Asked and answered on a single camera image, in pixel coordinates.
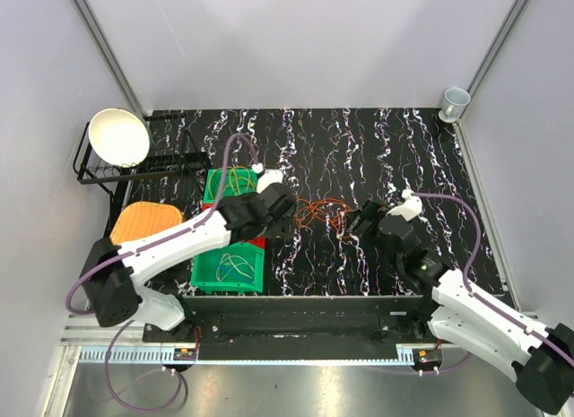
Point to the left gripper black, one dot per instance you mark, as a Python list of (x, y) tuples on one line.
[(284, 227)]

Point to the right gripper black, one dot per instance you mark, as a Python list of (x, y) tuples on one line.
[(370, 212)]

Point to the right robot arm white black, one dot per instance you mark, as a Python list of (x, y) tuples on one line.
[(537, 358)]

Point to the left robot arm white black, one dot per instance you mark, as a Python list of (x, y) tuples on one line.
[(114, 276)]

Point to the red plastic bin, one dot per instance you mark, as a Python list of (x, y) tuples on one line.
[(257, 242)]

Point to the far green plastic bin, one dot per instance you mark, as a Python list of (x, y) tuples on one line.
[(238, 181)]

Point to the green plastic bin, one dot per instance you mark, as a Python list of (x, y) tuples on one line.
[(238, 181), (238, 268)]

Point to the near green plastic bin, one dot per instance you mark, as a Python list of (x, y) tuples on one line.
[(238, 268)]

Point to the orange woven basket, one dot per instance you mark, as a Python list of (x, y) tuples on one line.
[(142, 219)]

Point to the white mug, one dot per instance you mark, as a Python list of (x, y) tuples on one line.
[(454, 102)]

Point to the white bowl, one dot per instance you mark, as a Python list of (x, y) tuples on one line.
[(119, 137)]

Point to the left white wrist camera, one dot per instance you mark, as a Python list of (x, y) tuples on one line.
[(266, 177)]

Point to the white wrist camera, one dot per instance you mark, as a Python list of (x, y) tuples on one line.
[(410, 208), (266, 177)]

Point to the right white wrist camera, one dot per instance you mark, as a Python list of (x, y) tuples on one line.
[(410, 208)]

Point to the black wire dish rack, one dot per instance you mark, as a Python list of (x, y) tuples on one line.
[(173, 172)]

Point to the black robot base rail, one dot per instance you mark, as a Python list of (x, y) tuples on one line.
[(284, 330)]

